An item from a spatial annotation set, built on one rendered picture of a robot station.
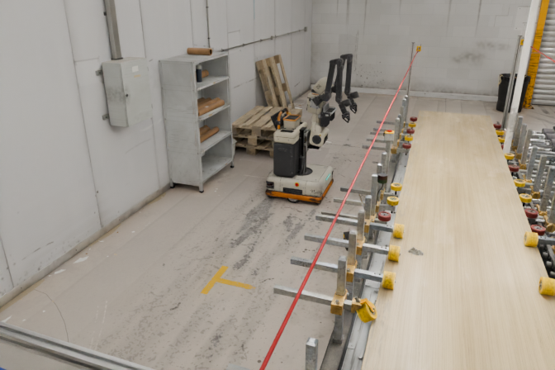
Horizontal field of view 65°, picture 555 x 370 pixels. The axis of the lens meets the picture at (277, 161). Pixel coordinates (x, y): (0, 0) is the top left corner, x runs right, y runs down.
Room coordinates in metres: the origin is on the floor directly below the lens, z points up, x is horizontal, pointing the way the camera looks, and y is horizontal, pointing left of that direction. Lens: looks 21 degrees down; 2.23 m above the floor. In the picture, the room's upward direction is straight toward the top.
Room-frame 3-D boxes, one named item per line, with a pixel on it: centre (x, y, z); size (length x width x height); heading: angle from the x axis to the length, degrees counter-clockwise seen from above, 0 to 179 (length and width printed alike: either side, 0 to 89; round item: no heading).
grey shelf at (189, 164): (5.28, 0.96, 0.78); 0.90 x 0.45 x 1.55; 160
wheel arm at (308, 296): (1.64, -0.16, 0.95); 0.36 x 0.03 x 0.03; 70
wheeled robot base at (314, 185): (4.79, -0.27, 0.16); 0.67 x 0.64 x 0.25; 70
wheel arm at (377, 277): (1.85, -0.30, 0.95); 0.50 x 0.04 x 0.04; 70
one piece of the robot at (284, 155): (4.82, -0.19, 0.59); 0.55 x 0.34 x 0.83; 160
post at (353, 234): (1.87, -0.37, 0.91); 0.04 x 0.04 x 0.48; 70
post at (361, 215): (2.11, -0.45, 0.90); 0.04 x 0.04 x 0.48; 70
